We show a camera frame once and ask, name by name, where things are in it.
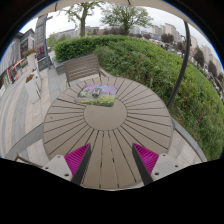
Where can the brown slatted outdoor chair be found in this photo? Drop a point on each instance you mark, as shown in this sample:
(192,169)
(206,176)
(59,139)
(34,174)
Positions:
(81,66)

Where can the round leafy green tree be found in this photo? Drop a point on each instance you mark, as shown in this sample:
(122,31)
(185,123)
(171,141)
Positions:
(126,16)

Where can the flower landscape print mouse pad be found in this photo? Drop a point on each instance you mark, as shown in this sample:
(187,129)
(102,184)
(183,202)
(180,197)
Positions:
(108,98)

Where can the beige patio umbrella canopy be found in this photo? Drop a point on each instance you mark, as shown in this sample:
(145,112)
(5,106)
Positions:
(150,2)

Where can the grey chair backrest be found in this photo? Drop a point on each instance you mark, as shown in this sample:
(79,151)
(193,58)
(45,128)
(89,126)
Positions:
(190,141)

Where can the distant apartment buildings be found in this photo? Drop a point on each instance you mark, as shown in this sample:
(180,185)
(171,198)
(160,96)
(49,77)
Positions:
(170,30)

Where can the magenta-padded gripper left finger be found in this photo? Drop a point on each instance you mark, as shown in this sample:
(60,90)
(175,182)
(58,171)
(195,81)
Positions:
(56,166)

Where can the white planter with flowers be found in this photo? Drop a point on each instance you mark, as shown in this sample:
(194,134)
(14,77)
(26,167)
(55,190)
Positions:
(31,61)
(32,89)

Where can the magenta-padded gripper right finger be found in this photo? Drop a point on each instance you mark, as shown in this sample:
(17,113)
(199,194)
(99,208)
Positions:
(166,165)

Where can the tall grey sign pillar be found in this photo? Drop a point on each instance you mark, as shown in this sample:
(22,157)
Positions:
(40,43)

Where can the thin-trunked sparse tree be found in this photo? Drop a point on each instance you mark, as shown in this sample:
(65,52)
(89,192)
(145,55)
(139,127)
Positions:
(82,16)

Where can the dark curved umbrella pole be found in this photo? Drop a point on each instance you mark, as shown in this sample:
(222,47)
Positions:
(181,70)

